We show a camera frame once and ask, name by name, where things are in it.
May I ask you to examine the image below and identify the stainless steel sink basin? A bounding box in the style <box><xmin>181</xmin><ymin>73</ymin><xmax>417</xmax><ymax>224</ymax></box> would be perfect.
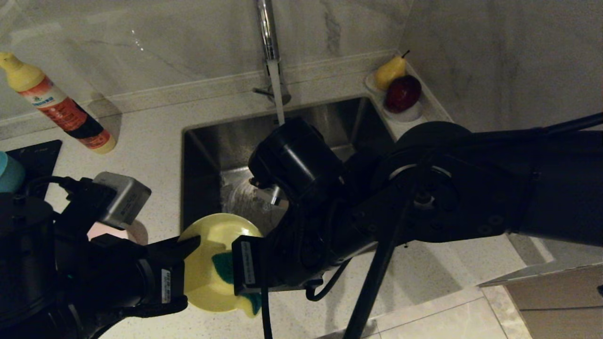
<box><xmin>181</xmin><ymin>97</ymin><xmax>396</xmax><ymax>236</ymax></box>

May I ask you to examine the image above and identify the light wooden cabinet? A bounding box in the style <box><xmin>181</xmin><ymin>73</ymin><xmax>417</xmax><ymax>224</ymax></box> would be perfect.
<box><xmin>478</xmin><ymin>264</ymin><xmax>603</xmax><ymax>339</ymax></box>

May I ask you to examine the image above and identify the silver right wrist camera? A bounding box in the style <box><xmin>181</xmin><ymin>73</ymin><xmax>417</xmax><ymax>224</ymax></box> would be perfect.
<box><xmin>254</xmin><ymin>177</ymin><xmax>289</xmax><ymax>208</ymax></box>

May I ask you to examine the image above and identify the small white fruit dish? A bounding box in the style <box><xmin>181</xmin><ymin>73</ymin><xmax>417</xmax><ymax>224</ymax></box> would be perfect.
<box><xmin>364</xmin><ymin>71</ymin><xmax>423</xmax><ymax>124</ymax></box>

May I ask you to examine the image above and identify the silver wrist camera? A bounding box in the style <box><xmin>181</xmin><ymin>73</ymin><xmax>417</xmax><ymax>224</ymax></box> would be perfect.
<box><xmin>92</xmin><ymin>172</ymin><xmax>152</xmax><ymax>230</ymax></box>
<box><xmin>254</xmin><ymin>177</ymin><xmax>289</xmax><ymax>208</ymax></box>

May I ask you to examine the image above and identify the blue plastic bowl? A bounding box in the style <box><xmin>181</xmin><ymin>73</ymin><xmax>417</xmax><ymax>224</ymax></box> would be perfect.
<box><xmin>0</xmin><ymin>151</ymin><xmax>26</xmax><ymax>194</ymax></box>

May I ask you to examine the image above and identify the chrome faucet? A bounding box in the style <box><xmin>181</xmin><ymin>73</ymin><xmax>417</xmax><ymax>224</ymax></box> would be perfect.
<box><xmin>252</xmin><ymin>0</ymin><xmax>293</xmax><ymax>125</ymax></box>

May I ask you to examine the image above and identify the yellow green sponge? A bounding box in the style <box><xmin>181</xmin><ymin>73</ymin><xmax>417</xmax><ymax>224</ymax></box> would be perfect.
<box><xmin>212</xmin><ymin>252</ymin><xmax>262</xmax><ymax>317</ymax></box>

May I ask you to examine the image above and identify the orange yellow detergent bottle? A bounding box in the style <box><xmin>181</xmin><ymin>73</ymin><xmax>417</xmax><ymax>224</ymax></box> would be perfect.
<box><xmin>0</xmin><ymin>51</ymin><xmax>117</xmax><ymax>154</ymax></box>

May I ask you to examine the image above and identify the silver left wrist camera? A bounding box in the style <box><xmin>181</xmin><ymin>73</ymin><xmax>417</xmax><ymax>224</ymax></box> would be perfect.
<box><xmin>92</xmin><ymin>172</ymin><xmax>152</xmax><ymax>230</ymax></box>

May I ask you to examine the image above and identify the black glass cooktop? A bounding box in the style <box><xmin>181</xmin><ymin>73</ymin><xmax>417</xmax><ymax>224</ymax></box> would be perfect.
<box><xmin>5</xmin><ymin>140</ymin><xmax>63</xmax><ymax>198</ymax></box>

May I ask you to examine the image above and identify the pink plastic bowl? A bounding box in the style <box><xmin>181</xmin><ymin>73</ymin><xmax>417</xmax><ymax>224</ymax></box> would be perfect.
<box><xmin>87</xmin><ymin>219</ymin><xmax>147</xmax><ymax>245</ymax></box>

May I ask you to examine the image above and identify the yellow pear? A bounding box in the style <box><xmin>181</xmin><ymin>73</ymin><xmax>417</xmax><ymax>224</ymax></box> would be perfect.
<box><xmin>375</xmin><ymin>51</ymin><xmax>409</xmax><ymax>91</ymax></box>

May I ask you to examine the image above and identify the dark red apple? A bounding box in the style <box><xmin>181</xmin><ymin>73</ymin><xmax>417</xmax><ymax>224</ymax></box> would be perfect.
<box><xmin>384</xmin><ymin>75</ymin><xmax>421</xmax><ymax>114</ymax></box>

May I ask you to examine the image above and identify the yellow plastic bowl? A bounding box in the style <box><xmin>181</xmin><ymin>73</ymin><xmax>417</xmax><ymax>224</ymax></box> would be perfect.
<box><xmin>178</xmin><ymin>213</ymin><xmax>263</xmax><ymax>313</ymax></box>

